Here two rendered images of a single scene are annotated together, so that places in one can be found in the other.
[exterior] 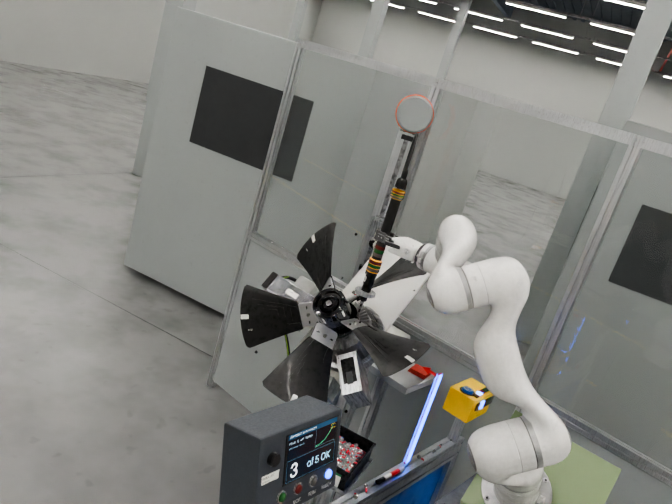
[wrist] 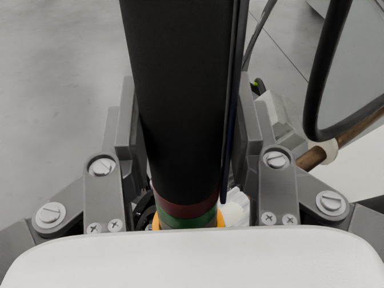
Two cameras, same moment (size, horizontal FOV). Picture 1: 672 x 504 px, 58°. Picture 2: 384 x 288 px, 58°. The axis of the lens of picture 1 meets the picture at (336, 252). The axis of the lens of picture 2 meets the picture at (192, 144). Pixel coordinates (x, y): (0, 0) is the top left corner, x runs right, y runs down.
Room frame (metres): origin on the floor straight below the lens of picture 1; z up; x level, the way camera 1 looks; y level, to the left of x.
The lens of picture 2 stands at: (1.88, -0.21, 1.61)
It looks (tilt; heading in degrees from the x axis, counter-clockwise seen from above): 50 degrees down; 53
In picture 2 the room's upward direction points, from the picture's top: 1 degrees counter-clockwise
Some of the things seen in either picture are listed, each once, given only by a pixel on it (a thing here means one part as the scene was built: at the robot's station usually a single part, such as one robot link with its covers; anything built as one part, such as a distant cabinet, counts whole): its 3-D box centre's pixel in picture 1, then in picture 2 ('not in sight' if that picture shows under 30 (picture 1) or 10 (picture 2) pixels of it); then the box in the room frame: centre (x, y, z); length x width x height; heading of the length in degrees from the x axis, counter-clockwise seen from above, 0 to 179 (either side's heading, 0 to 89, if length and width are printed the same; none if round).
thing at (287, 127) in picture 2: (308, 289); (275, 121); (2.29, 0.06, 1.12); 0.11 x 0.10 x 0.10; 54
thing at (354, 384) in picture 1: (354, 380); not in sight; (1.93, -0.19, 0.98); 0.20 x 0.16 x 0.20; 144
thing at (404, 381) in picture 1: (388, 364); not in sight; (2.45, -0.36, 0.85); 0.36 x 0.24 x 0.03; 54
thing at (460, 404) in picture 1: (468, 401); not in sight; (1.97, -0.60, 1.02); 0.16 x 0.10 x 0.11; 144
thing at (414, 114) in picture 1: (414, 114); not in sight; (2.66, -0.14, 1.88); 0.17 x 0.15 x 0.16; 54
